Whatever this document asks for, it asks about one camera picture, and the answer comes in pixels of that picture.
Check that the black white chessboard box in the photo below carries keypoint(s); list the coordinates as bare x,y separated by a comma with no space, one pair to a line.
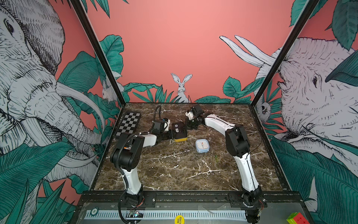
129,123

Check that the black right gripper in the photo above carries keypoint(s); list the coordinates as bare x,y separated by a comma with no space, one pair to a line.
189,126

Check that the light blue small alarm clock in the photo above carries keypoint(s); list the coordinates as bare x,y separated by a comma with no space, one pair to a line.
202,146

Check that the colourful puzzle cube on ledge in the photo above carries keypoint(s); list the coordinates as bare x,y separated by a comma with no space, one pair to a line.
297,218

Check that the yellow square alarm clock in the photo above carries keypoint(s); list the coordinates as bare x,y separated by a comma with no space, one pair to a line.
179,132

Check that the yellow round sticker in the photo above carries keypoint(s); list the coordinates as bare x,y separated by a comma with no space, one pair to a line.
179,219

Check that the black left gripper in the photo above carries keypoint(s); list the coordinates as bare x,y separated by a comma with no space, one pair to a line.
171,135

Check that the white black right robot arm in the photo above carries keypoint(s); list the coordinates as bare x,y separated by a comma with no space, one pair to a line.
237,144

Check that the white perforated rail strip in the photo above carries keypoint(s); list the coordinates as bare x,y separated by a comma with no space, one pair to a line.
166,215

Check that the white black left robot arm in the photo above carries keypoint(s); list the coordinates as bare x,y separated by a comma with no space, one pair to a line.
126,156

